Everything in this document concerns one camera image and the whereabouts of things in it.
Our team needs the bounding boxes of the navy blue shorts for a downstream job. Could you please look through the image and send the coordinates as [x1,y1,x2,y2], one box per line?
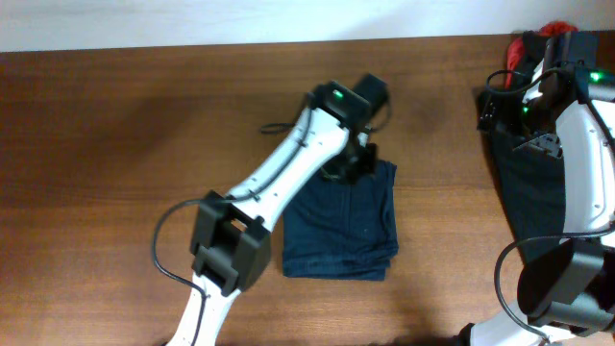
[283,161,399,282]

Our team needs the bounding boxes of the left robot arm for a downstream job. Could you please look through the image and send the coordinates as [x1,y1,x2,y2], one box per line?
[169,74,389,346]

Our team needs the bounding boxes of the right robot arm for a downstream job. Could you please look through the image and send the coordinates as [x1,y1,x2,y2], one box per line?
[457,27,614,345]

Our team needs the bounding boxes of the dark navy garment pile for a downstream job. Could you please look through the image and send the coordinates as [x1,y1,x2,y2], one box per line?
[482,132,565,263]

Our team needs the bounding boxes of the red garment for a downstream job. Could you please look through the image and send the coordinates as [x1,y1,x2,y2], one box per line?
[504,21,578,95]

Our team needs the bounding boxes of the black garment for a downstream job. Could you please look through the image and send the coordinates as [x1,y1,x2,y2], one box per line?
[517,31,550,72]

